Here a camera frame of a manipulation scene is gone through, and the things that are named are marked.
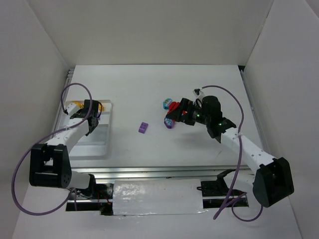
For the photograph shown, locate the small yellow lego brick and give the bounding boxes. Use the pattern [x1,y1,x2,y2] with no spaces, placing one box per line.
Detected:
[72,101,84,108]

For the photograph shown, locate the purple paw print lego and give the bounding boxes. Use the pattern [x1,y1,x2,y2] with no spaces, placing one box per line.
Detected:
[164,118,175,129]

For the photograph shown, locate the purple lego brick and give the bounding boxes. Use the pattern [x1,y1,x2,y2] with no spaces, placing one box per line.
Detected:
[138,122,149,134]

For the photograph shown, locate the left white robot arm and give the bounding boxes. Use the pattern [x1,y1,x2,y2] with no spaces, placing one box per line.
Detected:
[29,100,100,190]

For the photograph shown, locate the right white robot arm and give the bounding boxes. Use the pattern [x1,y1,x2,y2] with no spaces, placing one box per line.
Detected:
[166,96,294,208]

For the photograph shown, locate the red lego brick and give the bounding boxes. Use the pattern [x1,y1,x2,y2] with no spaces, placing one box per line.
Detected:
[168,102,179,114]

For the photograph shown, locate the teal printed round lego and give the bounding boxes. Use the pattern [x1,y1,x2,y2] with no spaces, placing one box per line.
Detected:
[163,98,172,110]

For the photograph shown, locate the white compartment sorting tray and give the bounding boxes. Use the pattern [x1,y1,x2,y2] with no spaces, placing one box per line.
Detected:
[47,100,112,160]

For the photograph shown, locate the white foil cover panel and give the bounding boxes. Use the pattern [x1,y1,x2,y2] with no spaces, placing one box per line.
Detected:
[113,179,203,216]

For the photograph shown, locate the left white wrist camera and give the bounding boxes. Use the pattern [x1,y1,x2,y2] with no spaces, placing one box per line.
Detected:
[63,102,81,116]

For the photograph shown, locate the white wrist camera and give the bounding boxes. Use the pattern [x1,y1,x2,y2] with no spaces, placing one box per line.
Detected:
[63,102,81,116]
[193,88,205,105]

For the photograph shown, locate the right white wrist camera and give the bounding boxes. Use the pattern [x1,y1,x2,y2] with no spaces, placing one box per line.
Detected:
[193,88,205,105]

